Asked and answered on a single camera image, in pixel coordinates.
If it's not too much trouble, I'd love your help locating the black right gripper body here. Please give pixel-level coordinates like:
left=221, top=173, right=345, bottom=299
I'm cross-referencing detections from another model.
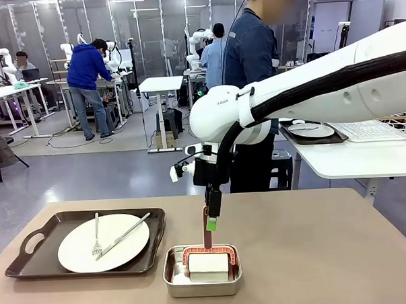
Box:
left=192, top=153, right=226, bottom=189

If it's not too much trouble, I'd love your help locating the silver table knife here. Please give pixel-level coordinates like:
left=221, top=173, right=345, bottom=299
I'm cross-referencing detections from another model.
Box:
left=92, top=212, right=154, bottom=262

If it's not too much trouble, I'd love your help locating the white round dinner plate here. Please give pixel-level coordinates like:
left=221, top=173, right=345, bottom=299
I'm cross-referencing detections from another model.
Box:
left=287, top=121, right=336, bottom=139
left=56, top=213, right=152, bottom=275

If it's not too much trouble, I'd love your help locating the brown plastic serving tray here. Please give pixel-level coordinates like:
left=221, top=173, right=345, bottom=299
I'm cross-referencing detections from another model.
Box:
left=1, top=206, right=169, bottom=282

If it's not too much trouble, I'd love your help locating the black floor stand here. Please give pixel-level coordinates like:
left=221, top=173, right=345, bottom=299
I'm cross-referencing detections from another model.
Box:
left=331, top=20, right=353, bottom=52

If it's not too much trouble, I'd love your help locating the cardboard box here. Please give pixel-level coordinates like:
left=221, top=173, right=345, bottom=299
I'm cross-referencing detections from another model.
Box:
left=154, top=130, right=175, bottom=151

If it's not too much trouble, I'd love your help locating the black plastic stool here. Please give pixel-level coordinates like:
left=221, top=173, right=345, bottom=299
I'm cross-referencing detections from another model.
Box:
left=268, top=147, right=295, bottom=192
left=156, top=107, right=184, bottom=137
left=94, top=104, right=118, bottom=134

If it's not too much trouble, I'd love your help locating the rectangular metal tin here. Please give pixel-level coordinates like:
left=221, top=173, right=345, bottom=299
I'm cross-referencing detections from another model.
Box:
left=162, top=243, right=244, bottom=299

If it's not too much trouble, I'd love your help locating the dark brown serving tray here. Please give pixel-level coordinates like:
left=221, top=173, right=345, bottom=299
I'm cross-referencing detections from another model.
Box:
left=278, top=118, right=350, bottom=147

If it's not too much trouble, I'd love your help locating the white standing desk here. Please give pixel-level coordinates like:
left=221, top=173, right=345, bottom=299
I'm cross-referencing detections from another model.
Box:
left=138, top=75, right=187, bottom=154

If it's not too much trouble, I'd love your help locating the person in light blue shirt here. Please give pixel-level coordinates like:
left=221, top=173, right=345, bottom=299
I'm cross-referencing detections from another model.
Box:
left=199, top=22, right=231, bottom=91

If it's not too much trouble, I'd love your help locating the person in denim jacket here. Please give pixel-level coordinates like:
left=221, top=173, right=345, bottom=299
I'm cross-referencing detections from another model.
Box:
left=220, top=0, right=322, bottom=194

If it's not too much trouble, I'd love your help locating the white side table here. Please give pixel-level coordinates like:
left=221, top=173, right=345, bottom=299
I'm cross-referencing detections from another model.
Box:
left=279, top=114, right=406, bottom=210

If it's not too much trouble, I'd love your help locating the person in blue hoodie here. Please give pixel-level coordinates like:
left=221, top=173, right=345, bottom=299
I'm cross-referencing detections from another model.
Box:
left=65, top=38, right=118, bottom=143

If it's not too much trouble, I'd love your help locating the black laptop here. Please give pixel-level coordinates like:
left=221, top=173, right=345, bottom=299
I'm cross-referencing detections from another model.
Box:
left=22, top=67, right=41, bottom=83

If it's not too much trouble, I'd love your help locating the person in light grey top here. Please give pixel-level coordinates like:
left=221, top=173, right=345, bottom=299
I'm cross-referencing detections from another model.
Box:
left=13, top=50, right=41, bottom=82

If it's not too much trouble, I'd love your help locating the long white desk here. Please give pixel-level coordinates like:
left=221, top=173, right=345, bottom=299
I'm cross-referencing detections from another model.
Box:
left=0, top=83, right=53, bottom=141

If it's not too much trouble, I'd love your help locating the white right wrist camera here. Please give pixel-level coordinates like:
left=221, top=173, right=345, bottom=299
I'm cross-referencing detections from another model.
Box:
left=168, top=160, right=197, bottom=184

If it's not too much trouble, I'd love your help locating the white wire dish rack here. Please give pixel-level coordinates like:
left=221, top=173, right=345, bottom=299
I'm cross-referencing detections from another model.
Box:
left=325, top=111, right=406, bottom=145

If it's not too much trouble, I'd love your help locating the black right arm cable sleeve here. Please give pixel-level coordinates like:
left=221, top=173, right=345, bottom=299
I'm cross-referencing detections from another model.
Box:
left=207, top=50, right=406, bottom=194

